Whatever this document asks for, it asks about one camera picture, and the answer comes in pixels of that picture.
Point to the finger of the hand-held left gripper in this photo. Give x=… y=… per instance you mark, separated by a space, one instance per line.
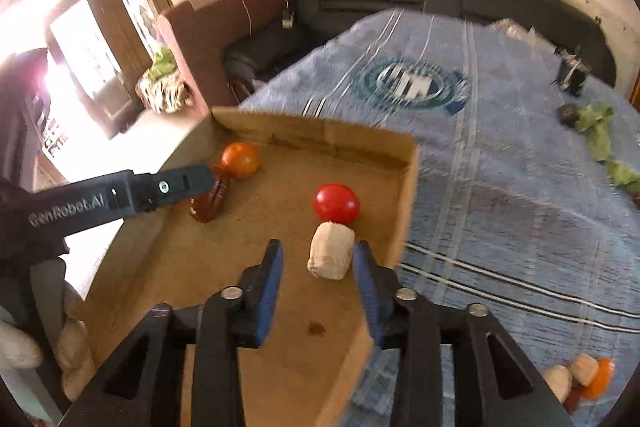
x=175 y=187

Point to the small black device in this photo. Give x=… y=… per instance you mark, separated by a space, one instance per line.
x=572 y=74

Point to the small orange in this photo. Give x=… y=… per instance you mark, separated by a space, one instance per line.
x=241 y=161

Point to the red tomato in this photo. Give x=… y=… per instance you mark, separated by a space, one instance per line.
x=336 y=203

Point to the blue plaid blanket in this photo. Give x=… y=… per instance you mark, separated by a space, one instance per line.
x=500 y=207

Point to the shallow cardboard box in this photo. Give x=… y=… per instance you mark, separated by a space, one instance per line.
x=225 y=257

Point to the green leafy radish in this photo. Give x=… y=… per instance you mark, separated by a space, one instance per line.
x=597 y=122

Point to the dark round beet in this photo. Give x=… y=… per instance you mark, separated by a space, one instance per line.
x=567 y=114

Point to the large orange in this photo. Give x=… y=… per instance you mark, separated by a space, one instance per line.
x=603 y=382

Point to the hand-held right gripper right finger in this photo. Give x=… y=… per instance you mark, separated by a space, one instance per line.
x=367 y=302

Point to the wooden glass door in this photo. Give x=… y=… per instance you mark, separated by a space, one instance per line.
x=107 y=2

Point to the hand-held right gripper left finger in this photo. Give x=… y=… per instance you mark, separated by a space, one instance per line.
x=270 y=297

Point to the striped throw blanket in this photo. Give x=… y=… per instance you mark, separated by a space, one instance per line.
x=165 y=92

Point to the green cloth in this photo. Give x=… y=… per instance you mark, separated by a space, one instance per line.
x=164 y=62

